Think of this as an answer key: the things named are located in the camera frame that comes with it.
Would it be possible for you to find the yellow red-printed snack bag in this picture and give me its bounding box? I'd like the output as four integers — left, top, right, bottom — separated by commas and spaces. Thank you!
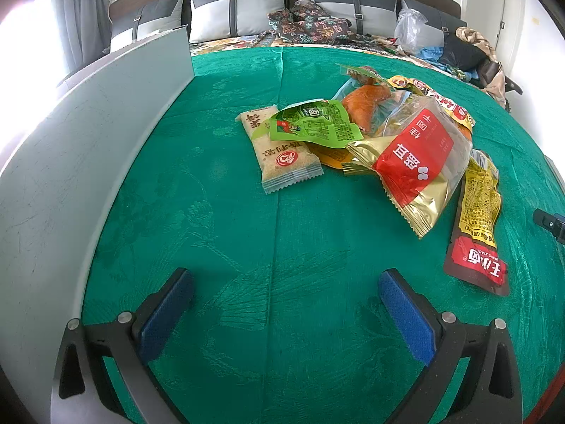
387, 75, 476, 135

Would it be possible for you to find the clear plastic bag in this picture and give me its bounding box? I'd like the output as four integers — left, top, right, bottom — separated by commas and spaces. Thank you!
394, 8, 429, 56

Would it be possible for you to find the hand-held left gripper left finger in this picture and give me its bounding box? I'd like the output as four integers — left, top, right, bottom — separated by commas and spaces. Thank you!
50, 267, 195, 424

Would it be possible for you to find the long yellow and red packet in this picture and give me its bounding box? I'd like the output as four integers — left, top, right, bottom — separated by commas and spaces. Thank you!
442, 149, 510, 296

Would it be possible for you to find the floral bedsheet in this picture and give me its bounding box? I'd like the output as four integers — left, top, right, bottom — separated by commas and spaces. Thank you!
190, 35, 442, 60

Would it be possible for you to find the dark floral cloth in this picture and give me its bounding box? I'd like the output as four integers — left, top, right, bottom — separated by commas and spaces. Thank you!
267, 0, 376, 46

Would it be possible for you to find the green snack packet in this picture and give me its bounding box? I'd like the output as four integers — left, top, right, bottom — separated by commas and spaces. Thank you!
258, 99, 365, 148

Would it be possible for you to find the clear chicken leg packet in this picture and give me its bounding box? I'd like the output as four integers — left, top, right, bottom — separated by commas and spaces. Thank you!
332, 64, 411, 135

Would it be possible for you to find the gold and red snack bag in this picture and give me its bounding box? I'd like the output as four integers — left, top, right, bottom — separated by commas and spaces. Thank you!
342, 95, 473, 239

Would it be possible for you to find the black bag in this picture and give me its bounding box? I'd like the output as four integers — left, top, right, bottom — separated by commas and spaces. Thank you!
441, 33, 486, 71

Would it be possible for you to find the orange snack packet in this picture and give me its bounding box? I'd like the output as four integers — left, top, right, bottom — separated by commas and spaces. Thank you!
307, 141, 358, 169

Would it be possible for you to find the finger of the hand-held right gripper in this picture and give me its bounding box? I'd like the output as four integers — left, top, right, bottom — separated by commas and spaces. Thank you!
533, 209, 565, 245

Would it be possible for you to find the white door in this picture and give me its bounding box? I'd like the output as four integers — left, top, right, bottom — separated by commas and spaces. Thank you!
459, 0, 526, 76

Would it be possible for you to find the dark brown chair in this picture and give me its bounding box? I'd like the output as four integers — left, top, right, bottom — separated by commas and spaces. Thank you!
479, 59, 524, 95

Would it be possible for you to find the grey panel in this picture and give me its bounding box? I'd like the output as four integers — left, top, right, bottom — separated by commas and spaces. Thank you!
0, 25, 196, 407

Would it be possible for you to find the grey curtain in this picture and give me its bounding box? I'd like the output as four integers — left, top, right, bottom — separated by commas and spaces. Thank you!
50, 0, 111, 73

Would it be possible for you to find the beige rice cracker packet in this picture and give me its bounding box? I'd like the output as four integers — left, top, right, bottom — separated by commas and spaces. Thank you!
236, 105, 323, 194

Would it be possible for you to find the grey and white pillow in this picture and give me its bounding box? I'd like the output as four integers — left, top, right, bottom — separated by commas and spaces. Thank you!
109, 0, 188, 51
399, 0, 468, 49
189, 0, 289, 44
300, 0, 398, 36

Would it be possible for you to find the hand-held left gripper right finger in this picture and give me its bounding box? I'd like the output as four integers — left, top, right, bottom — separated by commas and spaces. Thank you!
379, 267, 524, 424

